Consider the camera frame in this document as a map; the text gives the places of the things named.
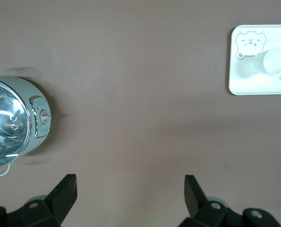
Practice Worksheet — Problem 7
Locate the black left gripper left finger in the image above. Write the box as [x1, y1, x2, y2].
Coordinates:
[0, 174, 78, 227]

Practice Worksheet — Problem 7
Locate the grey-green electric pot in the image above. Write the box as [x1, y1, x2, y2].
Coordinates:
[0, 65, 53, 177]

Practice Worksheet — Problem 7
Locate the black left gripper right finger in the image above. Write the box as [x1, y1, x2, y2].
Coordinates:
[179, 175, 280, 227]

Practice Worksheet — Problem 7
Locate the white plastic cup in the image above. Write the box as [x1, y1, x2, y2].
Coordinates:
[249, 48, 281, 75]

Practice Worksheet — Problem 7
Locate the glass pot lid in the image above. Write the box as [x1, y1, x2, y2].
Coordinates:
[0, 77, 33, 167]

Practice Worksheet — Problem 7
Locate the white tray with bear print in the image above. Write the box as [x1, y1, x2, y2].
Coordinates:
[227, 24, 281, 96]

